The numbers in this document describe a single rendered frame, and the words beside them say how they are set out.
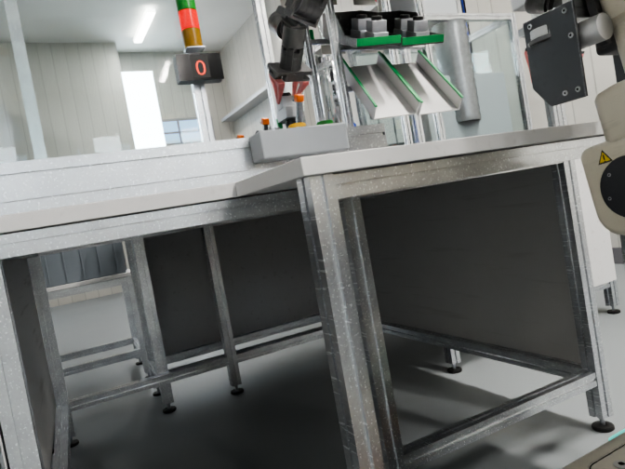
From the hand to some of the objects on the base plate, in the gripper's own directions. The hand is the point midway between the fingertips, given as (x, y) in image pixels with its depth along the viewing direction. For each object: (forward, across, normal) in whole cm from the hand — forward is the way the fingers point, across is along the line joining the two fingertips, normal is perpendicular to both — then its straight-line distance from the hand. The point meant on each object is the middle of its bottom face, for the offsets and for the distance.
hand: (285, 100), depth 140 cm
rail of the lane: (+7, -27, -26) cm, 38 cm away
